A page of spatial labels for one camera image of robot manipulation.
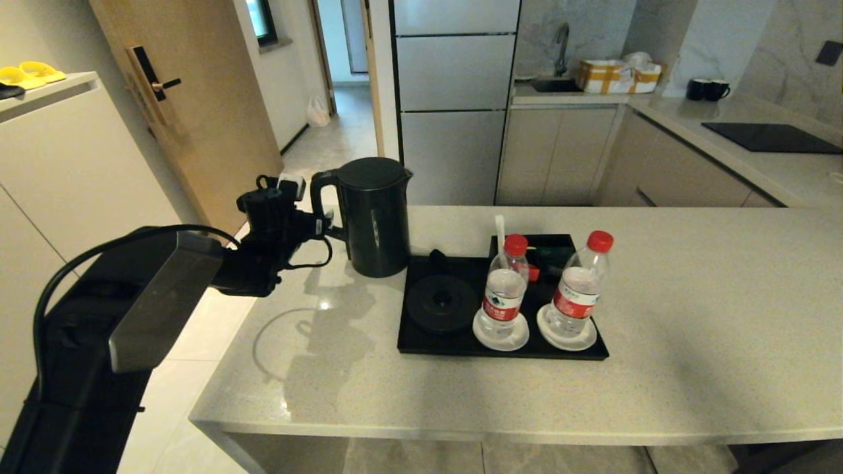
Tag dark window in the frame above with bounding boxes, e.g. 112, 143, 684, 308
247, 0, 279, 48

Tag narrow wooden door panel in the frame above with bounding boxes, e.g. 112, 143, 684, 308
360, 0, 387, 160

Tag black round kettle base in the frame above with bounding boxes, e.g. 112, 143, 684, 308
405, 275, 479, 334

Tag yellow white box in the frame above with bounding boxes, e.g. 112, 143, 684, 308
576, 59, 662, 95

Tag black electric kettle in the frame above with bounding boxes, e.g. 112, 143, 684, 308
310, 157, 414, 278

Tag black induction cooktop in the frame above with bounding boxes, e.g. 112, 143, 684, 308
701, 122, 843, 155

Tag red cap water bottle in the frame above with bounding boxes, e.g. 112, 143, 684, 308
544, 230, 614, 340
479, 234, 530, 340

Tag wooden room door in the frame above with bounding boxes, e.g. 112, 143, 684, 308
90, 0, 284, 234

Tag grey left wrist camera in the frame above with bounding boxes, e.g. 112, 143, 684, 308
277, 173, 308, 202

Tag chrome kitchen faucet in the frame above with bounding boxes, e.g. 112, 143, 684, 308
555, 23, 571, 77

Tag beige tall cabinet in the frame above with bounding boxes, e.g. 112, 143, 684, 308
0, 72, 211, 474

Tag beige kitchen base cabinets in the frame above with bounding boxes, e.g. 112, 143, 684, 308
497, 103, 784, 208

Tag silver refrigerator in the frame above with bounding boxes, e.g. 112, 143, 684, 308
390, 0, 521, 206

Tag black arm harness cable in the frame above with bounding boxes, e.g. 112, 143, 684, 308
33, 224, 242, 399

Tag black box with sachets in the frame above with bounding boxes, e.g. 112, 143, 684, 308
489, 234, 577, 307

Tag black door lock handle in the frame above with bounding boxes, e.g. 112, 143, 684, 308
126, 45, 182, 127

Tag black rectangular serving tray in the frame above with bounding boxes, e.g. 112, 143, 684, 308
396, 234, 610, 361

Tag white round saucer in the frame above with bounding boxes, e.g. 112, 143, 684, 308
537, 304, 599, 352
472, 309, 530, 352

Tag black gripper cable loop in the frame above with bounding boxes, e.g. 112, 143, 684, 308
256, 174, 334, 271

